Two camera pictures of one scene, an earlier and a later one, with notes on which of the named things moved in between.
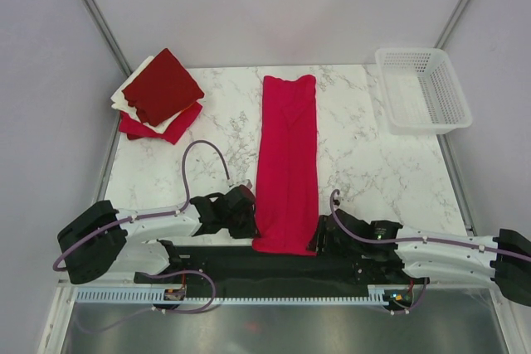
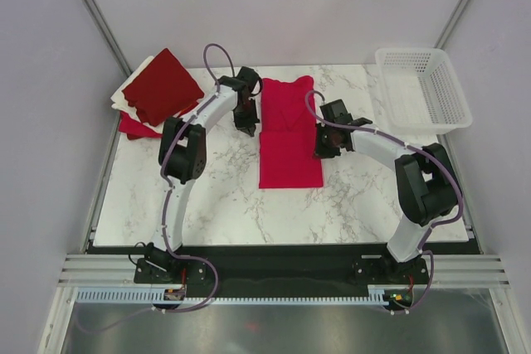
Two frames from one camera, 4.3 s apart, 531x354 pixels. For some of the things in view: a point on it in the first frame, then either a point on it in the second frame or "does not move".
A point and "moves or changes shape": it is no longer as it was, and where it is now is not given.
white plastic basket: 422,93 does not move
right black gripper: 315,243 -> 321,152
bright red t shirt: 287,185 moves or changes shape
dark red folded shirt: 163,89 does not move
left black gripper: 250,230 -> 247,126
